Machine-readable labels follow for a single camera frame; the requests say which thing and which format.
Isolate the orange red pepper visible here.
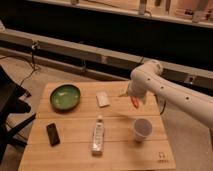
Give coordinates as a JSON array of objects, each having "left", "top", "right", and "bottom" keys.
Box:
[{"left": 131, "top": 97, "right": 139, "bottom": 108}]

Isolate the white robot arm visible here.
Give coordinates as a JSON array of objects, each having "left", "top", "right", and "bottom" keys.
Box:
[{"left": 127, "top": 60, "right": 213, "bottom": 130}]

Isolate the green ceramic bowl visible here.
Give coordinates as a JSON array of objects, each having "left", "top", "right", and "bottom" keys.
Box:
[{"left": 50, "top": 84, "right": 81, "bottom": 111}]

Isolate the white folded cloth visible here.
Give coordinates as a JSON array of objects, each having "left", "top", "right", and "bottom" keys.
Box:
[{"left": 96, "top": 91, "right": 110, "bottom": 107}]

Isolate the clear plastic bottle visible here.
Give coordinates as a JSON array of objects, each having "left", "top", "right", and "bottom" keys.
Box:
[{"left": 91, "top": 115, "right": 105, "bottom": 156}]

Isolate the black smartphone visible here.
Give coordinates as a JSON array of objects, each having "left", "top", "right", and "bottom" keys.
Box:
[{"left": 46, "top": 123, "right": 60, "bottom": 146}]

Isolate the black chair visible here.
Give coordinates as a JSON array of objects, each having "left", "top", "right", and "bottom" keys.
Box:
[{"left": 0, "top": 65, "right": 35, "bottom": 163}]

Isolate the black cable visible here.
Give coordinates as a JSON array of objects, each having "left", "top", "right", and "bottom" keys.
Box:
[{"left": 0, "top": 41, "right": 43, "bottom": 88}]

